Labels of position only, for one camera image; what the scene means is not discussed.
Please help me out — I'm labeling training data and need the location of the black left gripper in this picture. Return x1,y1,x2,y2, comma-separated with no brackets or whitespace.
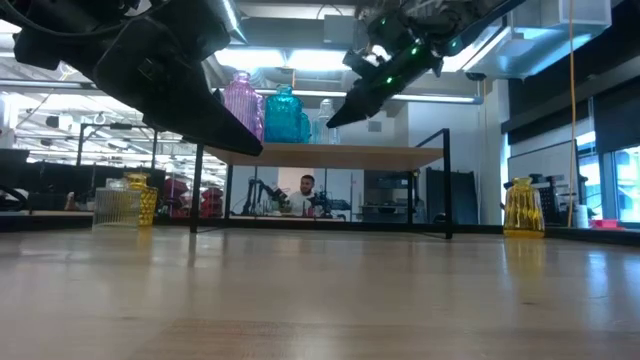
94,0,264,157

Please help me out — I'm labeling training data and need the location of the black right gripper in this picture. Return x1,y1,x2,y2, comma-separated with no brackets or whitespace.
327,9,444,129

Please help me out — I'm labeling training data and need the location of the pink ribbed glass vase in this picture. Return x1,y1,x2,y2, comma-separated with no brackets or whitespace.
222,70,265,145

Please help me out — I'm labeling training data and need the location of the blue rippled glass vase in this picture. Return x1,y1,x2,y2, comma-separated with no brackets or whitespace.
263,83,305,145

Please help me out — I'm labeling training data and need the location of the yellow diamond-pattern glass vase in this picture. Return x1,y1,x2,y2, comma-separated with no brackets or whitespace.
123,172,159,227

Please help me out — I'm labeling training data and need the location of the clear ribbed glass vase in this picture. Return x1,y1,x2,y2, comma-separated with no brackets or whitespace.
92,178,142,231

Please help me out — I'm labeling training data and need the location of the tall yellow glass vase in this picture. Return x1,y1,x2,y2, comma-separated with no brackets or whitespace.
502,176,546,239

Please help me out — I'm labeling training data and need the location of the ceiling light panel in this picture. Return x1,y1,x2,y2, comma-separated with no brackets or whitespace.
214,47,351,72

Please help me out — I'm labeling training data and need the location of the grey ceiling box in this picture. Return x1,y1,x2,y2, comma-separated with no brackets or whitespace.
323,13,359,46

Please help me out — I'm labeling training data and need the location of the dark shelving unit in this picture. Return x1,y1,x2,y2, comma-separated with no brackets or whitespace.
362,169,417,224

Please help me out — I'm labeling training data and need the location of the person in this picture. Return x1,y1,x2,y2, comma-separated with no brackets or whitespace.
287,173,326,219

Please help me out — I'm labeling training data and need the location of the black panel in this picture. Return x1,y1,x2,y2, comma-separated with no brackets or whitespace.
424,167,479,226

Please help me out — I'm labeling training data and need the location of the black office desk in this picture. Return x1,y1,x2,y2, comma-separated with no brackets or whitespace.
0,148,166,214

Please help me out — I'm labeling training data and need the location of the black rack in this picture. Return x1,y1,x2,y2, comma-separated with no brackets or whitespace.
529,173,564,227

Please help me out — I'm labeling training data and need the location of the wooden shelf with black frame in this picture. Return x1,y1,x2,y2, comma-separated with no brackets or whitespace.
188,128,454,240

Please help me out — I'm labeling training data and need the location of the black metal table frame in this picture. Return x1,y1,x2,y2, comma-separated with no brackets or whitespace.
0,209,640,247

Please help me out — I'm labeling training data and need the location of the white ceiling duct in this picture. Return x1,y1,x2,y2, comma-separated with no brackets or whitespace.
464,0,614,81

